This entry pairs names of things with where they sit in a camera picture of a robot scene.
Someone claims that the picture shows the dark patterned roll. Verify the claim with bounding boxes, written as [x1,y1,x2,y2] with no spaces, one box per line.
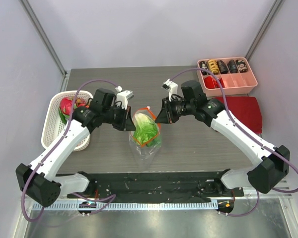
[217,60,229,74]

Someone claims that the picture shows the clear zip bag orange zipper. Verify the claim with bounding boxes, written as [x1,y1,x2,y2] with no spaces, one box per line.
[129,106,162,171]

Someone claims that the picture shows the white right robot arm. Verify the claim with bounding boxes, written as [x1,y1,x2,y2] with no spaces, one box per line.
[155,80,290,196]

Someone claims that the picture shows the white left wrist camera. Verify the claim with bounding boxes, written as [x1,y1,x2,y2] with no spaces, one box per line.
[115,86,134,109]

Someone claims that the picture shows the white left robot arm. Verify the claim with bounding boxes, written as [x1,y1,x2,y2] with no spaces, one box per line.
[16,88,136,207]

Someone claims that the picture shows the red cloth in box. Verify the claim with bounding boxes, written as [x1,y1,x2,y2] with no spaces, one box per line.
[204,76,220,89]

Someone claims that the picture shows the pink divided storage box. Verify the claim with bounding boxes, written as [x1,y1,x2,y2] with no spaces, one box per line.
[197,57,258,97]

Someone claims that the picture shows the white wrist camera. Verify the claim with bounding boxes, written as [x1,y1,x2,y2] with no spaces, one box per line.
[162,79,178,101]
[115,86,134,109]

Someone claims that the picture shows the black patterned roll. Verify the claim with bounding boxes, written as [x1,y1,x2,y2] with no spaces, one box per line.
[227,59,238,73]
[199,60,209,75]

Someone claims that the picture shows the yellow patterned roll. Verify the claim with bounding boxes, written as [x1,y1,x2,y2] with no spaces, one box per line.
[208,59,220,75]

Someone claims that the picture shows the dark red folded cloth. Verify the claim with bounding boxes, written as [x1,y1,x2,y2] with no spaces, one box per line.
[226,96,263,134]

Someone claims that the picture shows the slotted cable duct rail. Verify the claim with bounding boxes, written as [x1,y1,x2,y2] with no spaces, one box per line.
[45,200,218,211]

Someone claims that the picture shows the white perforated plastic basket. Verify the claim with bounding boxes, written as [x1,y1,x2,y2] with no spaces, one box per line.
[41,90,93,152]

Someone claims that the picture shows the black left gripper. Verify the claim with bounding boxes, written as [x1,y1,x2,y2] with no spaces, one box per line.
[102,104,137,131]

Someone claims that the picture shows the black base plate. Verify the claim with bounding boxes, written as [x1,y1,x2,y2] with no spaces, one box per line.
[81,172,244,204]

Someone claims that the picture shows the pink dragon fruit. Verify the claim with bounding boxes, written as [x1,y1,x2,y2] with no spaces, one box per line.
[59,97,73,119]

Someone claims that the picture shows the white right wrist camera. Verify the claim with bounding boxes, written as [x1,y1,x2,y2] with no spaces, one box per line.
[162,79,178,101]

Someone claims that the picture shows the green lettuce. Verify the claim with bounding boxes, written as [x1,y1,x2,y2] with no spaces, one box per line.
[133,113,161,147]

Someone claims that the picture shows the floral patterned roll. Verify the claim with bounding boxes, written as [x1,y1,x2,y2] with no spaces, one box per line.
[235,59,248,73]

